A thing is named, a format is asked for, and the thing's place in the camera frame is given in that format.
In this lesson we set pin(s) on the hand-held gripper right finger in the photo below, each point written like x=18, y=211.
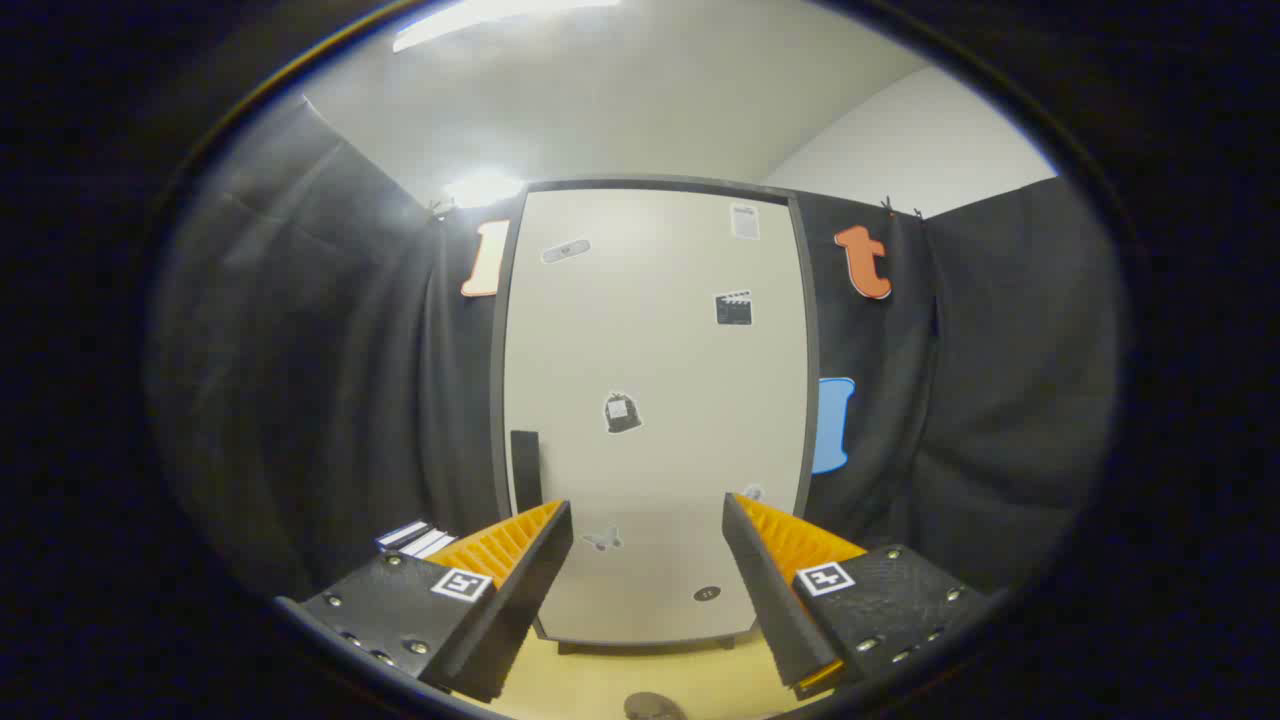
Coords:
x=765, y=590

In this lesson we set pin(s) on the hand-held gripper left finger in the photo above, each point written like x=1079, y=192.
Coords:
x=525, y=590

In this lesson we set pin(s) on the grey shoe cabinet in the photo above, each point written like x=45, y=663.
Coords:
x=497, y=400

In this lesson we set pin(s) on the white shoe cabinet door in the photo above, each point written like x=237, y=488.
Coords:
x=660, y=350

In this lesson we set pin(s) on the black backdrop cloth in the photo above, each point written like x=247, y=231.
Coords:
x=330, y=400

